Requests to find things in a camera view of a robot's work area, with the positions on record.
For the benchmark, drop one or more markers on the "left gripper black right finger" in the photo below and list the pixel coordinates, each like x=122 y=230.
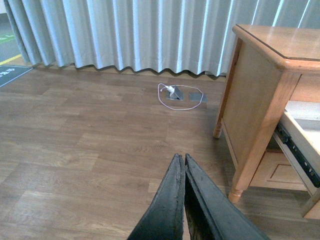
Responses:
x=210 y=215

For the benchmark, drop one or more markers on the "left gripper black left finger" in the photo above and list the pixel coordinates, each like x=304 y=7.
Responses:
x=164 y=218

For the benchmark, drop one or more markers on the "wooden top drawer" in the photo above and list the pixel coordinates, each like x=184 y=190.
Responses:
x=302 y=120

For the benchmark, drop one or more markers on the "wooden drawer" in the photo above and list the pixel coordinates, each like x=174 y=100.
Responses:
x=302 y=120
x=276 y=171

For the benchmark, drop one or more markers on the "wooden lower drawer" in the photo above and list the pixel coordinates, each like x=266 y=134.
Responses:
x=276 y=171

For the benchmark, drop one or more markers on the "closed grey floor plate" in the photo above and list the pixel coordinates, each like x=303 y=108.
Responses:
x=197 y=97

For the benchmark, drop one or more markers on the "open grey floor socket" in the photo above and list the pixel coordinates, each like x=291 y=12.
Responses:
x=177 y=95

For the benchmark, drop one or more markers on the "white plug on floor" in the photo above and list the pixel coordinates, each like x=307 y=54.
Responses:
x=169 y=88

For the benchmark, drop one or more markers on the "wooden nightstand cabinet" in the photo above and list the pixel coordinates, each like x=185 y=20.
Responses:
x=270 y=66

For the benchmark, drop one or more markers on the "grey pleated curtain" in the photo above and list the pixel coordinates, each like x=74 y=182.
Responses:
x=193 y=35

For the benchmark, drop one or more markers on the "dark green floor sign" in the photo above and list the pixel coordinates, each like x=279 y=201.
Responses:
x=8 y=73

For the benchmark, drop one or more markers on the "black drawer slide rail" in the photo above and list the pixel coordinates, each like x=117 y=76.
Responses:
x=286 y=139

